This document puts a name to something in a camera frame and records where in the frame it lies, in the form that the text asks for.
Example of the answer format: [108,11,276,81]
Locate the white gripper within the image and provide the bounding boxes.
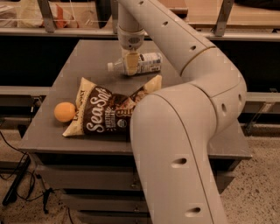
[117,27,144,76]

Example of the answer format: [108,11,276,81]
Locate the clear plastic water bottle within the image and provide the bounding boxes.
[108,52,163,75]

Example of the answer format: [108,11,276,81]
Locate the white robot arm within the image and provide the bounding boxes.
[118,0,247,224]

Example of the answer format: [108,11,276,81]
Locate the brown sea salt chip bag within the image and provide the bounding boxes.
[63,75,162,137]

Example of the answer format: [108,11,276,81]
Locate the orange fruit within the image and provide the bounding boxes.
[54,102,75,123]

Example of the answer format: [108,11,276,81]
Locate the orange white bag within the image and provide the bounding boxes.
[17,0,79,28]

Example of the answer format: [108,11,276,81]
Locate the grey drawer cabinet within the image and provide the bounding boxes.
[20,40,247,224]

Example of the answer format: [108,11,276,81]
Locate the metal shelf rail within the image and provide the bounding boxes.
[0,27,280,42]

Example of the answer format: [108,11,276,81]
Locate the black floor cable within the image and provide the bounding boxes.
[0,129,45,203]

